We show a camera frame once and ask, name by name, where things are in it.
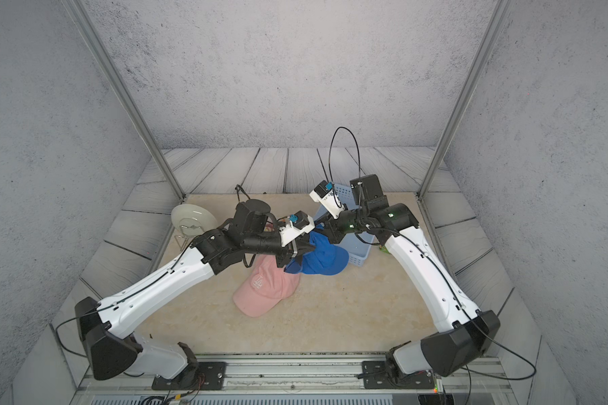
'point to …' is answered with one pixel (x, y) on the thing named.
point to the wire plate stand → (188, 227)
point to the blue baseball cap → (325, 259)
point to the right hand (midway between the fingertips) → (315, 225)
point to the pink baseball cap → (267, 285)
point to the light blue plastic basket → (357, 244)
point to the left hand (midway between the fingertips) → (316, 248)
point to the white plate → (188, 210)
